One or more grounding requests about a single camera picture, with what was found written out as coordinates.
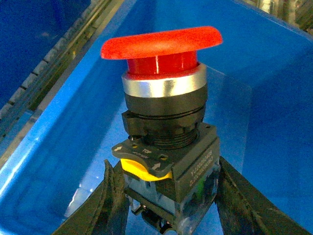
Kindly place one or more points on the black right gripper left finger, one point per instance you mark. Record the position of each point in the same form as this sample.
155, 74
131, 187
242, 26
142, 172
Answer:
105, 212

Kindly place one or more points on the red mushroom push button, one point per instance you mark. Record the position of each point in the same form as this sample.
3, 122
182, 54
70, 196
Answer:
171, 158

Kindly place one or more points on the blue bin with buttons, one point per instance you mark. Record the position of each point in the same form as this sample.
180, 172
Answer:
28, 31

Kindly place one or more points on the blue empty middle bin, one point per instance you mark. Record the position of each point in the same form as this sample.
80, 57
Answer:
260, 99

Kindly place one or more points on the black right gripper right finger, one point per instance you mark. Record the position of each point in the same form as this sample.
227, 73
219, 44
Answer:
244, 210

